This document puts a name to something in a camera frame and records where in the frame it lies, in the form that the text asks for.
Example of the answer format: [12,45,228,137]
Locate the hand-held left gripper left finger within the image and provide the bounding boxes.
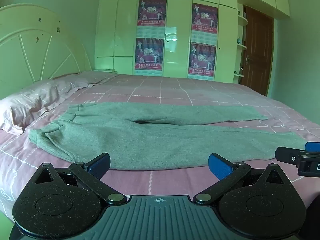
[34,152,127,204]

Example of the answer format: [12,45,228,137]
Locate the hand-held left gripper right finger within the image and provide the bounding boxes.
[193,153,288,204]

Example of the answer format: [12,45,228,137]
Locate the grey-green pants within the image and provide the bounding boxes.
[29,102,313,171]

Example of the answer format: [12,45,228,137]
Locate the bed with pink checked sheet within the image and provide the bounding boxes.
[0,70,320,224]

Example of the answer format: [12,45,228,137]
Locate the pink pillow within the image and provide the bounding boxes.
[51,70,118,91]
[0,81,77,136]

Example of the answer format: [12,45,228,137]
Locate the brown wooden door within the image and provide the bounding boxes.
[239,4,275,97]

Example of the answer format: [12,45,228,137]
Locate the white corner shelf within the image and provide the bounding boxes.
[233,0,248,84]

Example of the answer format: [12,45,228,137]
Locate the white arched headboard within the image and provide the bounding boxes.
[0,4,92,93]

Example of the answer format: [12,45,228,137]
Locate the white glossy wardrobe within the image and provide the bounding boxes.
[94,0,291,81]

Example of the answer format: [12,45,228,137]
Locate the purple calendar wall poster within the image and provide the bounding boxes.
[137,0,167,39]
[135,38,165,76]
[188,43,217,79]
[191,3,219,44]

